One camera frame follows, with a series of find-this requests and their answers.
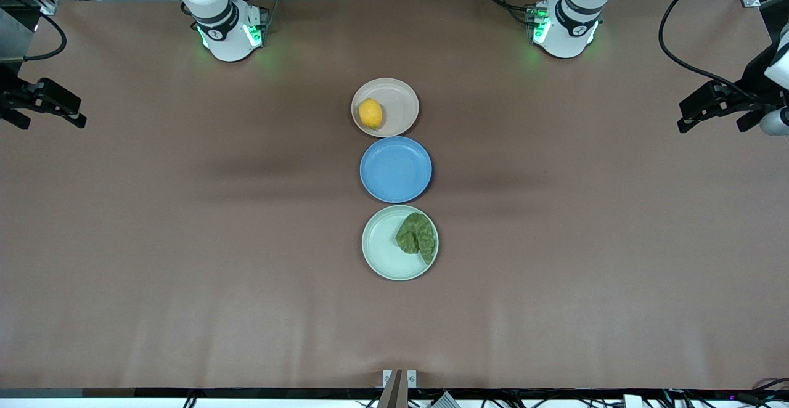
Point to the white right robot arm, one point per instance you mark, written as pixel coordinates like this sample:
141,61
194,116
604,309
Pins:
222,20

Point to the blue round plate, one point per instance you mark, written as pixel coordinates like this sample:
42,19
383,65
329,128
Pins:
396,169

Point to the small white box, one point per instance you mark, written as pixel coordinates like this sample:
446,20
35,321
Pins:
633,401

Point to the yellow lemon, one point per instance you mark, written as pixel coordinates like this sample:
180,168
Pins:
370,114

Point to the pale green round plate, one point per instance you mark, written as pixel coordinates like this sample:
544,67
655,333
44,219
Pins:
382,254

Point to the green lettuce leaf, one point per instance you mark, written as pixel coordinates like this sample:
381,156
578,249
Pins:
416,237

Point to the aluminium camera post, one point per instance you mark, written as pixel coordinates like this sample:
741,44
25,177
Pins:
394,389

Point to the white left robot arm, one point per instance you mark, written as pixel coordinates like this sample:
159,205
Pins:
570,26

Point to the beige round plate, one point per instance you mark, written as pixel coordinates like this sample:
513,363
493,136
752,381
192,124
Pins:
397,103

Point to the ribbed grey power adapter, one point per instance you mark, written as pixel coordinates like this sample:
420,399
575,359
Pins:
442,400

